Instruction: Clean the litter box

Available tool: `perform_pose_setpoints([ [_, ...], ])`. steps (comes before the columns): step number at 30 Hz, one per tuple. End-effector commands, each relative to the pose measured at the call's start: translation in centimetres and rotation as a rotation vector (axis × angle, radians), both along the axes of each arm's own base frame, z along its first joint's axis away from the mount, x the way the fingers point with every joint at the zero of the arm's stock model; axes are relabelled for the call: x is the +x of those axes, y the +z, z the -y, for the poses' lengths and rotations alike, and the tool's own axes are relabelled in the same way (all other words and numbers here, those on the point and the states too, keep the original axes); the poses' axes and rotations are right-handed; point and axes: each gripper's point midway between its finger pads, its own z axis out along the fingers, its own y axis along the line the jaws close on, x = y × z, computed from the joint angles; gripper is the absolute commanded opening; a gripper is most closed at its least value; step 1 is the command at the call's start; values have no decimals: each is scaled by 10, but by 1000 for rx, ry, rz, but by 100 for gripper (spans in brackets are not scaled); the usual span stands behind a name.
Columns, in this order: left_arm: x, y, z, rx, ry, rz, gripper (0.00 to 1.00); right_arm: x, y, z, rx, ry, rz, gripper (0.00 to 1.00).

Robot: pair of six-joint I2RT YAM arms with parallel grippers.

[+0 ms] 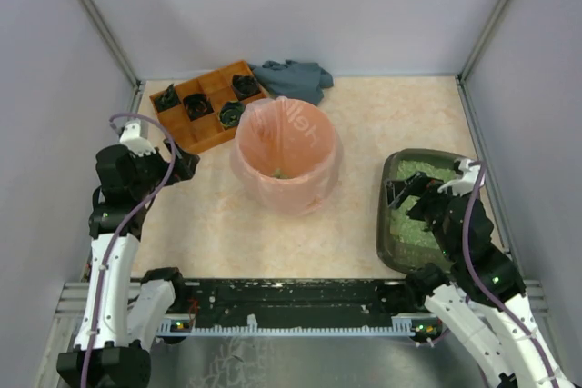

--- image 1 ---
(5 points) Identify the pink bag-lined trash bin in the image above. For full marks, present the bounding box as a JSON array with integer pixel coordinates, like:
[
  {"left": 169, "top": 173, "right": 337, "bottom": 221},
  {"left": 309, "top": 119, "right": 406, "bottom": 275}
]
[{"left": 230, "top": 96, "right": 344, "bottom": 215}]

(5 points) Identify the dark rolled item front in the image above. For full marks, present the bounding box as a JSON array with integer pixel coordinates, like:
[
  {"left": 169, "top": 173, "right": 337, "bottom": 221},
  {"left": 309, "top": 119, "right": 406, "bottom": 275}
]
[{"left": 218, "top": 101, "right": 245, "bottom": 130}]

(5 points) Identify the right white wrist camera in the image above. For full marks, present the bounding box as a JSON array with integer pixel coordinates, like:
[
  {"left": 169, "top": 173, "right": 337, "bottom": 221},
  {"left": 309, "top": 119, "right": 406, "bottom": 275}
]
[{"left": 437, "top": 157, "right": 484, "bottom": 196}]

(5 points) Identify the dark rolled item middle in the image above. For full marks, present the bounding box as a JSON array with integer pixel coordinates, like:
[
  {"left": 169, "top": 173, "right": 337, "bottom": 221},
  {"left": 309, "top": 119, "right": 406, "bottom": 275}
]
[{"left": 183, "top": 93, "right": 213, "bottom": 121}]

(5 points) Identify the black litter scoop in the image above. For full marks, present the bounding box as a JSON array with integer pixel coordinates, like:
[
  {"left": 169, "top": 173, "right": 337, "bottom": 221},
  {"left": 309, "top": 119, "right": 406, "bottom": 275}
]
[{"left": 384, "top": 172, "right": 443, "bottom": 209}]

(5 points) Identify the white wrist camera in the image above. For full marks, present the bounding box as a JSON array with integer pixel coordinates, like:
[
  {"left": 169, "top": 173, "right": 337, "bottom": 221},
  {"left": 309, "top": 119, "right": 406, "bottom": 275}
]
[
  {"left": 119, "top": 119, "right": 155, "bottom": 157},
  {"left": 437, "top": 157, "right": 484, "bottom": 196}
]

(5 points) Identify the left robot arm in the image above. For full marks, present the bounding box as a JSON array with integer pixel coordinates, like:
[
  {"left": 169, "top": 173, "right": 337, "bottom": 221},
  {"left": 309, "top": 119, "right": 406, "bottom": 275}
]
[{"left": 56, "top": 144, "right": 199, "bottom": 387}]

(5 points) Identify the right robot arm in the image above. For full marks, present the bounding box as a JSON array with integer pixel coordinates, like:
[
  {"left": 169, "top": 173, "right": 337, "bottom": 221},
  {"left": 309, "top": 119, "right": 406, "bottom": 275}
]
[{"left": 404, "top": 175, "right": 573, "bottom": 387}]

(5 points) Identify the dark litter box tray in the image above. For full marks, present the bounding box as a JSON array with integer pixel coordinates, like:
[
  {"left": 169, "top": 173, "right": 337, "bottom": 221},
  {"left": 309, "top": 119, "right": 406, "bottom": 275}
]
[{"left": 376, "top": 149, "right": 465, "bottom": 274}]

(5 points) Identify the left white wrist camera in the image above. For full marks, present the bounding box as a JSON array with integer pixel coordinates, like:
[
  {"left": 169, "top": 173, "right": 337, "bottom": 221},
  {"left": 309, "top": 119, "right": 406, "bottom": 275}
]
[{"left": 119, "top": 119, "right": 155, "bottom": 157}]

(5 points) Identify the dark rolled item far left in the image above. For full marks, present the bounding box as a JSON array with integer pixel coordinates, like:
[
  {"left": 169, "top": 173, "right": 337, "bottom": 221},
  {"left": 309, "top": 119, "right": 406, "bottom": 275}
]
[{"left": 154, "top": 84, "right": 180, "bottom": 113}]

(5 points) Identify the blue-grey cloth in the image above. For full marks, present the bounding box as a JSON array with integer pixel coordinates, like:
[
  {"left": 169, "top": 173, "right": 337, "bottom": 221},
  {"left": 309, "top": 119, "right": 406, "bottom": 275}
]
[{"left": 249, "top": 60, "right": 334, "bottom": 106}]

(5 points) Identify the dark rolled item far right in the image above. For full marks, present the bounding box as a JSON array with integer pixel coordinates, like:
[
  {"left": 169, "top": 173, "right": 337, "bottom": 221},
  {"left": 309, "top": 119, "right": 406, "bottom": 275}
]
[{"left": 231, "top": 75, "right": 260, "bottom": 101}]

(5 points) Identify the orange compartment tray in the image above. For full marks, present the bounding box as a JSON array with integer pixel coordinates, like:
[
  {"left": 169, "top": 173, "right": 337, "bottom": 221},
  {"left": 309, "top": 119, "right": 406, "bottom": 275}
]
[{"left": 150, "top": 60, "right": 267, "bottom": 154}]

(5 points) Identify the dark rolled item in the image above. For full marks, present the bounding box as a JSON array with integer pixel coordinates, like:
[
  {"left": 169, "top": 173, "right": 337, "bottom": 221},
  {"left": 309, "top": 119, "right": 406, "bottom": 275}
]
[
  {"left": 154, "top": 84, "right": 180, "bottom": 113},
  {"left": 183, "top": 93, "right": 213, "bottom": 121},
  {"left": 231, "top": 75, "right": 260, "bottom": 101},
  {"left": 218, "top": 101, "right": 245, "bottom": 130}
]

